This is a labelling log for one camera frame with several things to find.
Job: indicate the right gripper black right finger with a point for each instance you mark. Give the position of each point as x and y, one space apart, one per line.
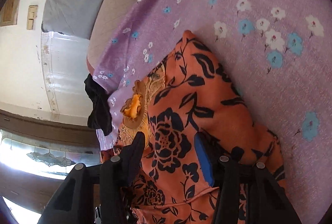
223 170

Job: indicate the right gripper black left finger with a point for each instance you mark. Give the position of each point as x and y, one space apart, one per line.
115 174

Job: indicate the orange black floral garment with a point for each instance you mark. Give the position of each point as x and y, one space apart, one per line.
187 93

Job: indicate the black crumpled garment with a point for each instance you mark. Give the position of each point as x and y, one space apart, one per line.
100 117

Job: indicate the purple floral bedsheet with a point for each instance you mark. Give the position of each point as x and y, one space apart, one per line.
277 54

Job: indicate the dark wooden window frame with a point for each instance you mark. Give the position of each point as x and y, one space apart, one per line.
48 131

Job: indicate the wall switch panel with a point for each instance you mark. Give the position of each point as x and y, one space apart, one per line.
32 15

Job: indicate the wooden framed wall niche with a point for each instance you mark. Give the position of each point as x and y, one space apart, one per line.
9 13

